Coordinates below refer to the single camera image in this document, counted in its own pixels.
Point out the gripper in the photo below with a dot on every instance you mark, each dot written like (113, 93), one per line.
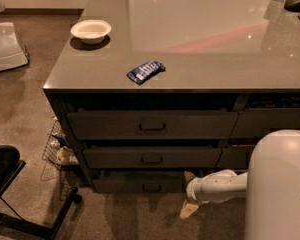
(194, 190)

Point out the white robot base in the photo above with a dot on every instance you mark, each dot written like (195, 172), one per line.
(13, 53)

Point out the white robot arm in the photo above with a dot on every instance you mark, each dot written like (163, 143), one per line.
(271, 187)

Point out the dark grey drawer cabinet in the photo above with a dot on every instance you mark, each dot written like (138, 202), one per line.
(230, 55)

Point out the blue snack packet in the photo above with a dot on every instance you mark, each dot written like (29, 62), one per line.
(145, 71)

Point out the white paper bowl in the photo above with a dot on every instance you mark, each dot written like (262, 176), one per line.
(91, 32)

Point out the wire basket with items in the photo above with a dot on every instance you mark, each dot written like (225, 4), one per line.
(58, 165)

